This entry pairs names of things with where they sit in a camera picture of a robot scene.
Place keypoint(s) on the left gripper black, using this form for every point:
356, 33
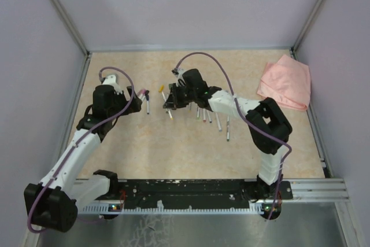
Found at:
134, 105

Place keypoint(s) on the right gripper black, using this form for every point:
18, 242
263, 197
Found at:
173, 102

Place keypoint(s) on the small blue cap marker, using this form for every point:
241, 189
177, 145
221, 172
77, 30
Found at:
147, 104

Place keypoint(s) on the pink cap white marker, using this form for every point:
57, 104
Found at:
142, 92

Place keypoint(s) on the blue cap white marker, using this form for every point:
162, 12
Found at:
209, 116

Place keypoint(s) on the lilac cap paint marker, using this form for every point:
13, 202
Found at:
219, 126

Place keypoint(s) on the dark green cap marker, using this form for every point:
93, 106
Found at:
228, 129

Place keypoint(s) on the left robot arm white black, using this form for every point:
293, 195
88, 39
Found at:
54, 202

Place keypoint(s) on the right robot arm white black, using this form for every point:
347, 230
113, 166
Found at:
269, 128

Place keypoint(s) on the pink cloth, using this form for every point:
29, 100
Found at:
288, 82

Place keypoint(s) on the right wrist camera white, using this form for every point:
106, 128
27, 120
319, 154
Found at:
178, 72

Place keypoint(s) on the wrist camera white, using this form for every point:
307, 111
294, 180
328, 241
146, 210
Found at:
178, 72
113, 80

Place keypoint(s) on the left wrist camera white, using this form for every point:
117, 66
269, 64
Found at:
113, 80

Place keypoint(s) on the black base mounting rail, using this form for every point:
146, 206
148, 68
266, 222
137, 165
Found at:
196, 193

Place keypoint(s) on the grey slotted cable duct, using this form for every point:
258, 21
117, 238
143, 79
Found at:
101, 208

